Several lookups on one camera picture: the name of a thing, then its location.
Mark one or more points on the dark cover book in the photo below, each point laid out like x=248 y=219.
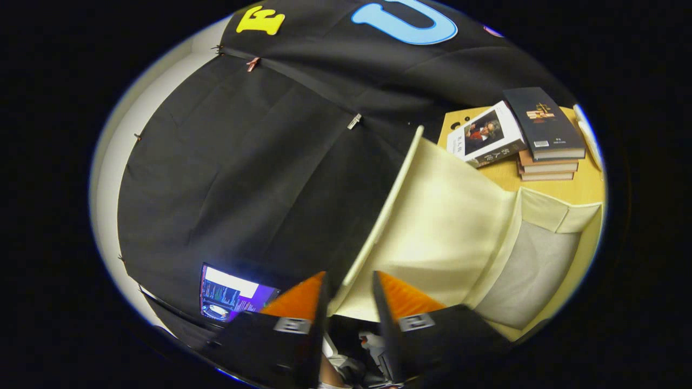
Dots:
x=543 y=121

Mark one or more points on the grey fabric storage box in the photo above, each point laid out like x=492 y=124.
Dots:
x=448 y=227

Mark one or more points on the white cover book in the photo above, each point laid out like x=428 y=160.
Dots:
x=489 y=135

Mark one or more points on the laptop screen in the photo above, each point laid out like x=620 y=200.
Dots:
x=232 y=294

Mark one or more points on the brown book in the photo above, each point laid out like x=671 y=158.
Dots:
x=546 y=165
x=546 y=176

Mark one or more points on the silver clip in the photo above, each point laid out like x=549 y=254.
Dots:
x=354 y=121

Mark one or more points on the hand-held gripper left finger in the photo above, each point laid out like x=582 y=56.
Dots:
x=316 y=335

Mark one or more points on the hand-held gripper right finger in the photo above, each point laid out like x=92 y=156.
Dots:
x=386 y=329

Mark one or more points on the pink clip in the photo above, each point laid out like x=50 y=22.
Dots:
x=252 y=64

